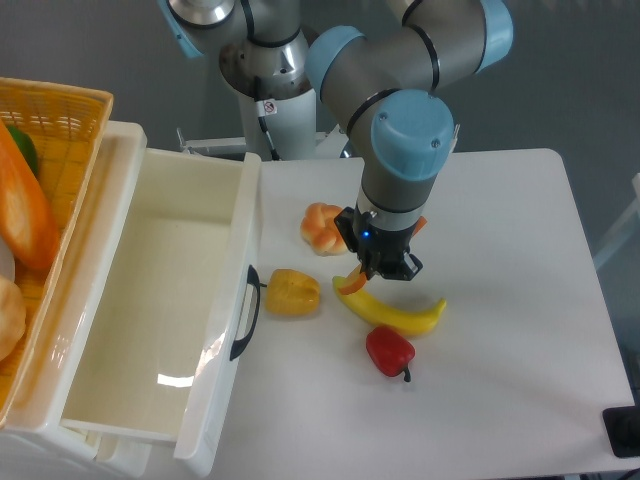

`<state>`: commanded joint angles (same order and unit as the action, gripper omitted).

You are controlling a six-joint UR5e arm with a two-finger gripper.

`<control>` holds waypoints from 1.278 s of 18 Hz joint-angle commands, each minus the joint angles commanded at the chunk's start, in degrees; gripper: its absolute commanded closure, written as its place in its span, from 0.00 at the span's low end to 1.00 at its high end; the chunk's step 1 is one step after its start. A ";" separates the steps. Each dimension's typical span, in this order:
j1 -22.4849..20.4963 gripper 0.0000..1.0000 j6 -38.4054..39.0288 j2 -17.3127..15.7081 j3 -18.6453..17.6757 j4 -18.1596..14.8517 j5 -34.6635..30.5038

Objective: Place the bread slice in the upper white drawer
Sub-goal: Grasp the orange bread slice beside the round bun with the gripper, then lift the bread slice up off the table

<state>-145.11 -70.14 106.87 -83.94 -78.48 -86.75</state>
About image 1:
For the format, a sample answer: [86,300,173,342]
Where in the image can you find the orange toy bread slice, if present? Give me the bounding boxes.
[338,216,428,295]

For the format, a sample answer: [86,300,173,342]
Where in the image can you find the red toy bell pepper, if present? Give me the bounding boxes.
[365,326,416,383]

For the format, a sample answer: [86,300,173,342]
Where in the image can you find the black drawer handle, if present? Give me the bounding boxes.
[229,265,262,361]

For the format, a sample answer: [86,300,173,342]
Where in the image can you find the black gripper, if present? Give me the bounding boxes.
[335,207,423,281]

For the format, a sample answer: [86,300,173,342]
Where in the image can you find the braided bread roll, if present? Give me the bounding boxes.
[299,202,348,256]

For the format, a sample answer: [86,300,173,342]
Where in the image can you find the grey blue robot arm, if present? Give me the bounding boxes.
[160,1,513,281]

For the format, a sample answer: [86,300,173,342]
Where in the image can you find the yellow toy bell pepper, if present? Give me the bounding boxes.
[260,269,321,317]

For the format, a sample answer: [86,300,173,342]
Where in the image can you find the white upper drawer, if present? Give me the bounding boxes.
[63,149,261,478]

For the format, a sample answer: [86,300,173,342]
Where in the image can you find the round toy bread bun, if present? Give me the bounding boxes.
[0,276,26,360]

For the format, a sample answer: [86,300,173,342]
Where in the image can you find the yellow toy banana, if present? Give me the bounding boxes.
[332,276,447,337]

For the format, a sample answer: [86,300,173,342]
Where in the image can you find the yellow woven basket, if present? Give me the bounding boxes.
[1,77,113,425]

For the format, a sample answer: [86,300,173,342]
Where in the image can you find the black device at table edge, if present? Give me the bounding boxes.
[602,406,639,458]

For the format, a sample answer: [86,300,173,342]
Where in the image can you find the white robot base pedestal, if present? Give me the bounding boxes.
[219,32,316,161]

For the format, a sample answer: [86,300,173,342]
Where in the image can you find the orange toy baguette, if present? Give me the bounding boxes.
[1,123,60,270]

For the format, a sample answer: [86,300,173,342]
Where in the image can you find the white drawer cabinet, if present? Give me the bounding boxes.
[1,121,150,479]

